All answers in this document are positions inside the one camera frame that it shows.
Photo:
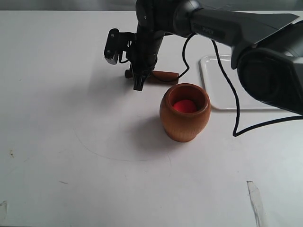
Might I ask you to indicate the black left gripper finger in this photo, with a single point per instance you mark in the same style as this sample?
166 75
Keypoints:
139 79

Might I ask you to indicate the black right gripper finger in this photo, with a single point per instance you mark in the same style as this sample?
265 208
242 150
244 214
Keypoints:
148 76

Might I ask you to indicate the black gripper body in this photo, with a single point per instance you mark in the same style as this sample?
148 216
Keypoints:
145 50

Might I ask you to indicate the brown wooden pestle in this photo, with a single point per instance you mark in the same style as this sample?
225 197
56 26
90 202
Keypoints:
163 77

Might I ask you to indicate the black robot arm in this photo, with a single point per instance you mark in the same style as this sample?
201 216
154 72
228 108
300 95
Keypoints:
267 49

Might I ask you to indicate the brown wooden mortar bowl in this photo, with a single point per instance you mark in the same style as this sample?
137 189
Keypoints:
179 126

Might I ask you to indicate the red ball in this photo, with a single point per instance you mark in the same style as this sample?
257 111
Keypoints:
185 106

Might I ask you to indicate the white square tray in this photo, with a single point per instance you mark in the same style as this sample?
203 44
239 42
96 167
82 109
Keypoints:
219 91

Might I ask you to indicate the clear tape strip right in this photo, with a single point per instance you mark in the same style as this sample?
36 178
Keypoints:
256 204

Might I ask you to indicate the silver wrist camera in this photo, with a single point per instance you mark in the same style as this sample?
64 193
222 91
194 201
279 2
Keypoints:
118 46

